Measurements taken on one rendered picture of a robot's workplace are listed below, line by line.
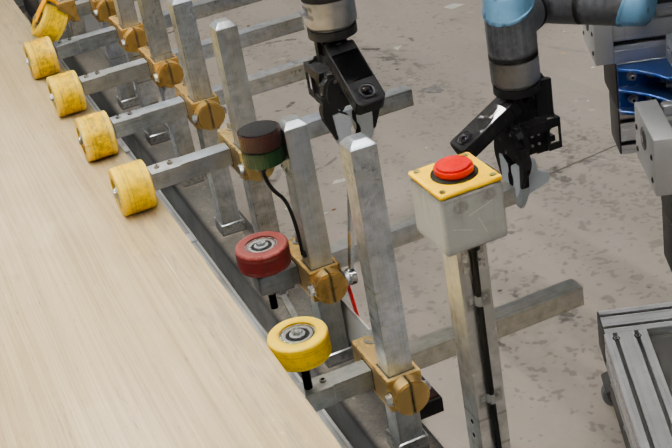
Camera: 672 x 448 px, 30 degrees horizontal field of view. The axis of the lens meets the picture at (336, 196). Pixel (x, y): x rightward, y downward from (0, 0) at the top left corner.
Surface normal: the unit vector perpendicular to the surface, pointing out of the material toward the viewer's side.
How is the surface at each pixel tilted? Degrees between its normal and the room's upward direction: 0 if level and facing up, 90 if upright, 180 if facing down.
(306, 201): 90
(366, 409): 0
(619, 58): 90
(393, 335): 90
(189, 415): 0
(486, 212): 90
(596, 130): 0
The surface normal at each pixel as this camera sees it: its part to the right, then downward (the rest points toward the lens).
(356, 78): 0.05, -0.54
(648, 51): -0.01, 0.47
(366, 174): 0.39, 0.37
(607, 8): -0.50, 0.47
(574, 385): -0.16, -0.87
